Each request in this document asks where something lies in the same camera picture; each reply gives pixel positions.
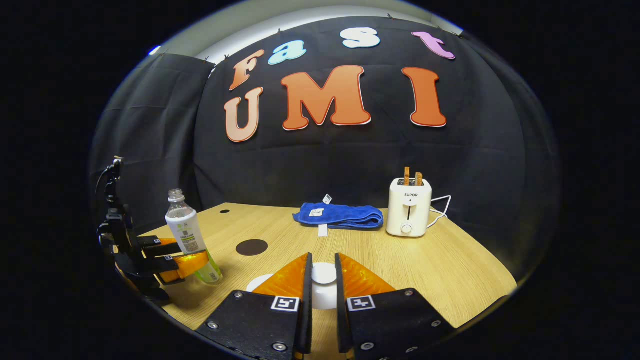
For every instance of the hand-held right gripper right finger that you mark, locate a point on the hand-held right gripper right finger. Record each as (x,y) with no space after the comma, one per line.
(341,310)

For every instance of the dark round coaster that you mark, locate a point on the dark round coaster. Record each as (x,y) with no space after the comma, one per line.
(252,247)

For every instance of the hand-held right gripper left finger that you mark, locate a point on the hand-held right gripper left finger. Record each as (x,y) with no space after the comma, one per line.
(306,310)

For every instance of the blue folded towel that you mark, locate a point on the blue folded towel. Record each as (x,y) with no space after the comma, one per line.
(345,216)

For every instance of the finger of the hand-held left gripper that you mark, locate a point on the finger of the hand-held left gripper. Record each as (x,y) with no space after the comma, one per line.
(162,249)
(187,265)

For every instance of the white teacup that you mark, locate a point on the white teacup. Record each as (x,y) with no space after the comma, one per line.
(259,283)

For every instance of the brown toast slice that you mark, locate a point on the brown toast slice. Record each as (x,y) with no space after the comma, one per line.
(419,178)
(407,175)

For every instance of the white toaster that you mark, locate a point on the white toaster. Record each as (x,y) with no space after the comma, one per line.
(407,212)

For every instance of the clear plastic water bottle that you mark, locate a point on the clear plastic water bottle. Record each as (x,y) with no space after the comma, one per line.
(182,225)

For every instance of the black backdrop cloth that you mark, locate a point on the black backdrop cloth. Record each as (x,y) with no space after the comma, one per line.
(350,160)

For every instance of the white teacup lid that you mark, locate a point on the white teacup lid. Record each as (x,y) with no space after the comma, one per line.
(324,280)

